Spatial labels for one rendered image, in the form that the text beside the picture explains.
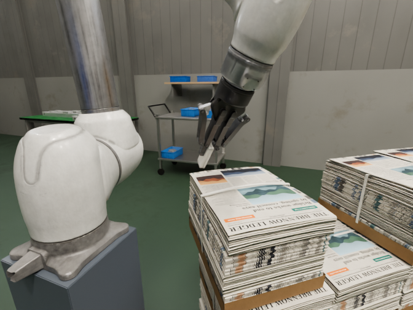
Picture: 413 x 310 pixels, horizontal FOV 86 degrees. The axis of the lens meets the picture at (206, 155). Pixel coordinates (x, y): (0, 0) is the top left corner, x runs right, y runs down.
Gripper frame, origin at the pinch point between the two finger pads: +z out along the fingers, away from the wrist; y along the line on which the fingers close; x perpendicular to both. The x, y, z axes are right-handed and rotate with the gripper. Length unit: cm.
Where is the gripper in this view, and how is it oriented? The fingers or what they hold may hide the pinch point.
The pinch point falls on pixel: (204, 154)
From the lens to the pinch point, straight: 57.5
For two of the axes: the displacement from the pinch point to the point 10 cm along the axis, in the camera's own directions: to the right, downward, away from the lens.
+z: -3.4, 7.3, 5.9
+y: 9.1, 0.9, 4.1
